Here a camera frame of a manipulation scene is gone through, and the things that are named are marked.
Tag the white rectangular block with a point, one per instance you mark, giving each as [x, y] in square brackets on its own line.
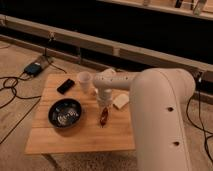
[120, 101]

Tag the black bowl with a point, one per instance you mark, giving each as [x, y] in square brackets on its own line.
[65, 113]

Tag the wooden table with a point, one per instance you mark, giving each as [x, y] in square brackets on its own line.
[86, 135]

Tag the white ceramic cup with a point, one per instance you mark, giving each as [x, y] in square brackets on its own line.
[84, 78]

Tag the black power adapter box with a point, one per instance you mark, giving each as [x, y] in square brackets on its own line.
[33, 69]

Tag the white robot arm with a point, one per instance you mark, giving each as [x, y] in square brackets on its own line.
[155, 99]

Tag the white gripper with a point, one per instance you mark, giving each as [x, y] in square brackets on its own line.
[104, 97]

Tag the red pepper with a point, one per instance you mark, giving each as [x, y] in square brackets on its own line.
[104, 116]

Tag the black phone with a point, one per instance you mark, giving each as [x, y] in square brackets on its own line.
[63, 88]

